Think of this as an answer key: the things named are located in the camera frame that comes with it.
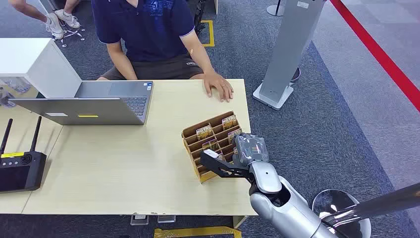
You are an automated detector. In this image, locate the person's left hand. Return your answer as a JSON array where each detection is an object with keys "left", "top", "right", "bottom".
[{"left": 203, "top": 71, "right": 234, "bottom": 103}]

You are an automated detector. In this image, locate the white cabinet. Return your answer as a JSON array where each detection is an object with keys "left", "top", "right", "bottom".
[{"left": 0, "top": 38, "right": 83, "bottom": 99}]

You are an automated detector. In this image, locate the wooden table leg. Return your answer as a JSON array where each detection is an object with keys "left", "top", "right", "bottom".
[{"left": 233, "top": 215, "right": 249, "bottom": 229}]

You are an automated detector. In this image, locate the black controller with antennas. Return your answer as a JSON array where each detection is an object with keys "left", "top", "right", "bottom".
[{"left": 0, "top": 116, "right": 48, "bottom": 194}]

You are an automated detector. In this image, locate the yellow tape strip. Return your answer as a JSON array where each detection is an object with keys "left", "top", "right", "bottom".
[{"left": 153, "top": 227, "right": 243, "bottom": 238}]

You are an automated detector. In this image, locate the red floor tape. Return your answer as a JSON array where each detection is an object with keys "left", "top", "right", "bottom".
[{"left": 329, "top": 0, "right": 420, "bottom": 113}]

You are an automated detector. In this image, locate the person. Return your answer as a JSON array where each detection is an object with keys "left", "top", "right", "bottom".
[
  {"left": 8, "top": 0, "right": 81, "bottom": 40},
  {"left": 91, "top": 0, "right": 234, "bottom": 103}
]

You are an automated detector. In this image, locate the brown printed hotel card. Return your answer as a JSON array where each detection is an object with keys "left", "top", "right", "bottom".
[
  {"left": 222, "top": 115, "right": 239, "bottom": 131},
  {"left": 227, "top": 128, "right": 243, "bottom": 144},
  {"left": 196, "top": 124, "right": 214, "bottom": 141},
  {"left": 202, "top": 139, "right": 219, "bottom": 152}
]

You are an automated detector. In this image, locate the grey laptop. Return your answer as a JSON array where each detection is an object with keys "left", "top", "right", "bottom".
[{"left": 8, "top": 80, "right": 154, "bottom": 126}]

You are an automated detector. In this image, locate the grey standing pillar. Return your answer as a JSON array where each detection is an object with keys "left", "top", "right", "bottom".
[{"left": 252, "top": 0, "right": 327, "bottom": 111}]

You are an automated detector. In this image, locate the black tripod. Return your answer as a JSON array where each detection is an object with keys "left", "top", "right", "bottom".
[{"left": 193, "top": 0, "right": 208, "bottom": 35}]

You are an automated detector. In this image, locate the round metal stanchion base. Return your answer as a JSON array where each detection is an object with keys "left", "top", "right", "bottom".
[{"left": 266, "top": 0, "right": 285, "bottom": 17}]

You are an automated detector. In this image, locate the printed picture sheet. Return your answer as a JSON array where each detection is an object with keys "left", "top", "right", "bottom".
[{"left": 0, "top": 77, "right": 38, "bottom": 109}]

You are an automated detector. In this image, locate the chrome stanchion post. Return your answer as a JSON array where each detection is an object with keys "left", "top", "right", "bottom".
[{"left": 312, "top": 182, "right": 420, "bottom": 238}]

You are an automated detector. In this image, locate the cardboard card holder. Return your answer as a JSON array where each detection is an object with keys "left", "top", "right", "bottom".
[{"left": 181, "top": 111, "right": 246, "bottom": 184}]

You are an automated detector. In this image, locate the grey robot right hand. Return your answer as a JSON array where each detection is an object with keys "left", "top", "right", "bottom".
[{"left": 232, "top": 133, "right": 270, "bottom": 167}]

